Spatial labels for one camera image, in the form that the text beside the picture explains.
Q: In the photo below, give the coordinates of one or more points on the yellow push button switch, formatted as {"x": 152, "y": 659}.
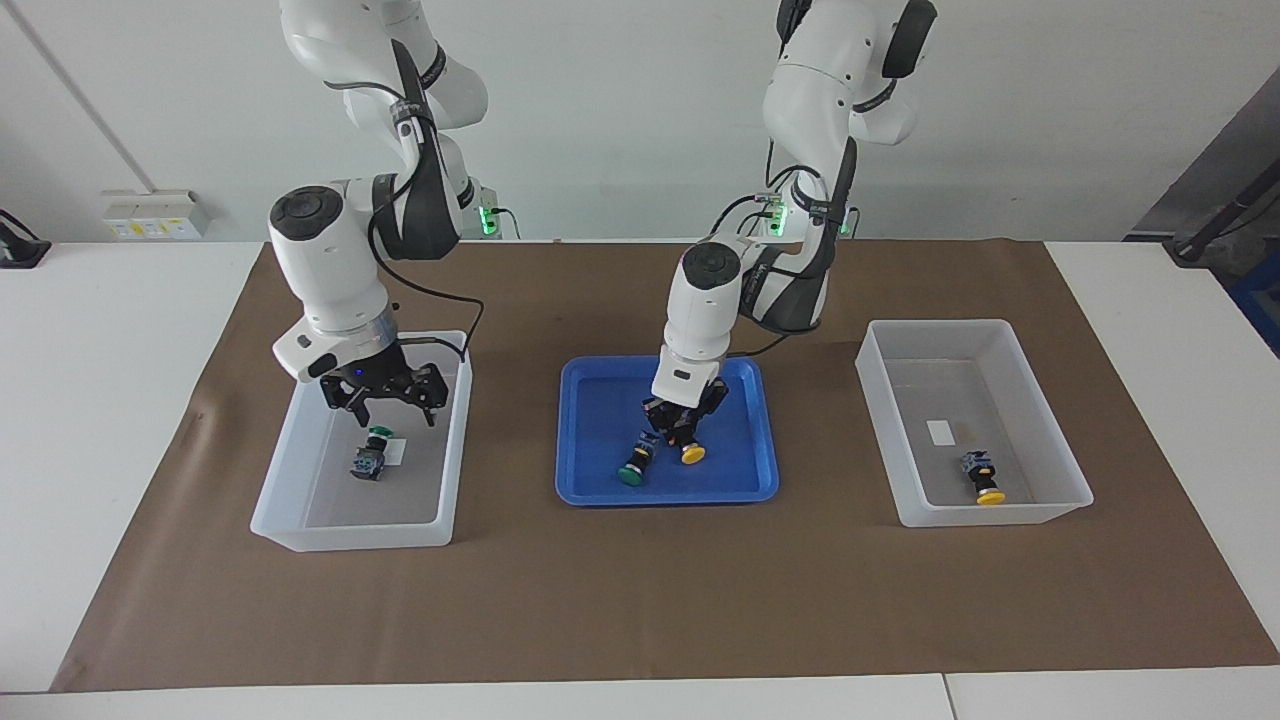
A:
{"x": 984, "y": 478}
{"x": 693, "y": 454}

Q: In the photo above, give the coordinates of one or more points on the black clamp base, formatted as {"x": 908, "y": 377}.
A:
{"x": 20, "y": 250}

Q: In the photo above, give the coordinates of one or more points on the black stand pole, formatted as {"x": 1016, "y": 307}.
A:
{"x": 1225, "y": 215}

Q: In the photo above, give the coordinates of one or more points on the green push button switch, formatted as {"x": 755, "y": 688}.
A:
{"x": 370, "y": 458}
{"x": 636, "y": 462}

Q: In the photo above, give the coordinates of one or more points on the blue plastic tray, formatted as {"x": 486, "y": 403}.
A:
{"x": 600, "y": 480}

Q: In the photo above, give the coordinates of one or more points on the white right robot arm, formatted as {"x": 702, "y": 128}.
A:
{"x": 320, "y": 260}

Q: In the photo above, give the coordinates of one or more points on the white paper label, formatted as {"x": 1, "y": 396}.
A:
{"x": 940, "y": 433}
{"x": 399, "y": 455}

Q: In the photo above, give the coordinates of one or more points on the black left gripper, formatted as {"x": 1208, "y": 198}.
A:
{"x": 688, "y": 408}

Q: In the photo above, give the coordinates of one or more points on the brown paper table mat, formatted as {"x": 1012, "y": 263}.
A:
{"x": 650, "y": 600}

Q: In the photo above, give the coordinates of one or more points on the blue crate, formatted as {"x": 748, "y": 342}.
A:
{"x": 1262, "y": 305}

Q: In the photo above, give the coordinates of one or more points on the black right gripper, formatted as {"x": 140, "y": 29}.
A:
{"x": 380, "y": 380}

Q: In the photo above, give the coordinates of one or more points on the white wall socket box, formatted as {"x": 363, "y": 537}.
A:
{"x": 150, "y": 215}

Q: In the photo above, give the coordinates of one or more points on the translucent white plastic box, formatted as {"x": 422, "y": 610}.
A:
{"x": 1000, "y": 515}
{"x": 300, "y": 535}

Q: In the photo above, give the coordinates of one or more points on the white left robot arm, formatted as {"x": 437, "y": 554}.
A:
{"x": 700, "y": 310}

